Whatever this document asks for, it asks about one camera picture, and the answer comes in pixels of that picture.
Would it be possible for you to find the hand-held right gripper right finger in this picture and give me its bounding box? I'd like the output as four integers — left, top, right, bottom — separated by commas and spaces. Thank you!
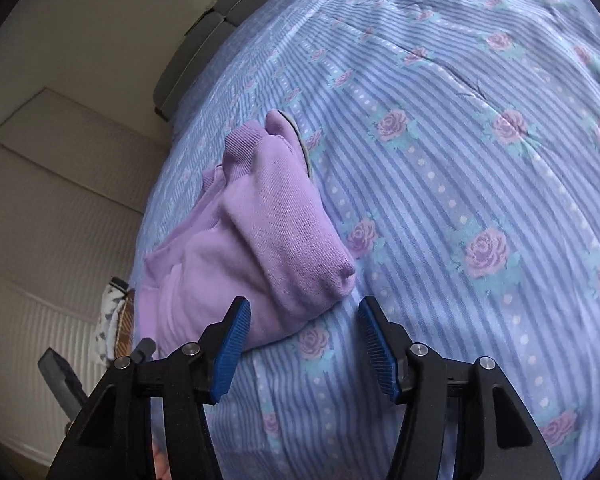
357, 296, 563, 480

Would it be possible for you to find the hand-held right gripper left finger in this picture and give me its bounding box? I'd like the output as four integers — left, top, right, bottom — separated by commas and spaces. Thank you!
45, 296, 252, 480

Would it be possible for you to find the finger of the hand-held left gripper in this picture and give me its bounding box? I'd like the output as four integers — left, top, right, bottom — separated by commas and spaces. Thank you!
131, 338, 157, 362
37, 347, 88, 418

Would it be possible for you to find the purple sweatshirt with green print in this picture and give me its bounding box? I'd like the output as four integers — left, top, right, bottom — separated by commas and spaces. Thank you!
137, 109, 357, 361

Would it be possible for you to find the brown patterned folded garment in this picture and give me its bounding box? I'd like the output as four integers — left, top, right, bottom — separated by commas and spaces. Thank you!
114, 294, 138, 359

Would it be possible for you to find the white printed folded garment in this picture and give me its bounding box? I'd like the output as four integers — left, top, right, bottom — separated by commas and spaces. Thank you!
94, 280, 131, 367

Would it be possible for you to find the blue floral striped duvet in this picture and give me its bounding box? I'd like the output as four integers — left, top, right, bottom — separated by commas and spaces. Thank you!
130, 0, 600, 480

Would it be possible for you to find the grey headboard cushion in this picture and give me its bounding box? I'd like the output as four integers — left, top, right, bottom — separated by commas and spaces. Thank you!
152, 14, 232, 121
224, 0, 286, 27

